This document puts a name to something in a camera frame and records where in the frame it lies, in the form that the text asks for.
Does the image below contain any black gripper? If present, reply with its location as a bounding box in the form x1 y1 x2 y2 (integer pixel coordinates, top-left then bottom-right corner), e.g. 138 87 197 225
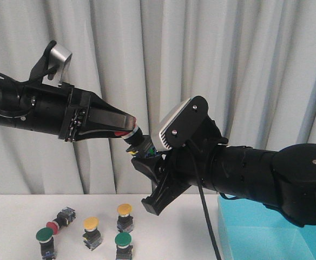
58 84 136 142
131 116 228 216

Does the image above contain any red push button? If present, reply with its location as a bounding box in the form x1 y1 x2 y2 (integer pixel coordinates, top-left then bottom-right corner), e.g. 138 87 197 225
115 125 162 159
45 207 76 235

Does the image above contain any yellow push button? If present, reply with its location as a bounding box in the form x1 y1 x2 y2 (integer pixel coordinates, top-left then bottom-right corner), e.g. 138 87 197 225
117 203 134 233
82 217 102 251

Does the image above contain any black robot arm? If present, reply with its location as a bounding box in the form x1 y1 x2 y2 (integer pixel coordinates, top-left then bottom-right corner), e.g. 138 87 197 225
132 117 316 227
0 71 137 142

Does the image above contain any light blue plastic box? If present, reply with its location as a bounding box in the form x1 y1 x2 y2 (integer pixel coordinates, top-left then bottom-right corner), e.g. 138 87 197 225
218 198 316 259

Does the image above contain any right green push button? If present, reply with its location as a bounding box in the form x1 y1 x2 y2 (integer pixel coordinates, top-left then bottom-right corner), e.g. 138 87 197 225
115 232 133 260

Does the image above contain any green push button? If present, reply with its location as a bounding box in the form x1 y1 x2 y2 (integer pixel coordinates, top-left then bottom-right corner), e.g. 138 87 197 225
115 232 133 260
36 227 56 259

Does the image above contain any lying red push button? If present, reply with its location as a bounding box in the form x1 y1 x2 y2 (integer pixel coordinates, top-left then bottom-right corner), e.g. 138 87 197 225
45 207 76 235

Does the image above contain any left green push button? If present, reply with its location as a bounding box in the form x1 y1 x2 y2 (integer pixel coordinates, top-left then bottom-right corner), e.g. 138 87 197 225
36 227 56 259

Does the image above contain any grey pleated curtain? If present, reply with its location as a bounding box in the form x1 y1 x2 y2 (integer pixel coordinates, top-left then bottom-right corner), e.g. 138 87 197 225
0 0 316 196

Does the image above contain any black camera cable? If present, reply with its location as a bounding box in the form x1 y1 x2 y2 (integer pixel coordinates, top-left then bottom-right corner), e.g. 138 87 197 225
185 138 229 260

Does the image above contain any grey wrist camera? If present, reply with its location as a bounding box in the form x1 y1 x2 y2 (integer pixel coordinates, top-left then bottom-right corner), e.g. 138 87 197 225
150 96 208 152

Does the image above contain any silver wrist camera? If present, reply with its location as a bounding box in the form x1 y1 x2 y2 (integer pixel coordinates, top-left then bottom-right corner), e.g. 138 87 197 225
29 40 72 87

